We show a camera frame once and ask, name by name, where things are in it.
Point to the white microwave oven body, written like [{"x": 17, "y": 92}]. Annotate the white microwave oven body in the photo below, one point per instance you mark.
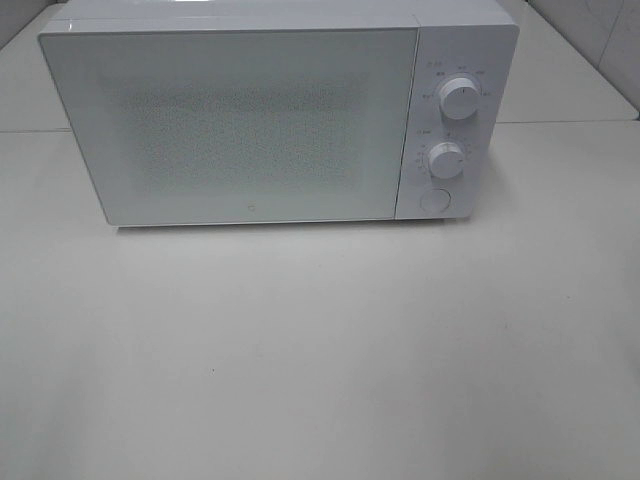
[{"x": 476, "y": 38}]

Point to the round white door button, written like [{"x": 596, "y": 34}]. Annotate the round white door button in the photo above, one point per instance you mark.
[{"x": 435, "y": 201}]

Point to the white round knob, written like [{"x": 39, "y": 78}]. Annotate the white round knob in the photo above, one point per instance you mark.
[
  {"x": 446, "y": 160},
  {"x": 459, "y": 97}
]

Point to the white microwave door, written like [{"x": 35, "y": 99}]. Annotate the white microwave door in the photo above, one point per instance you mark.
[{"x": 197, "y": 128}]

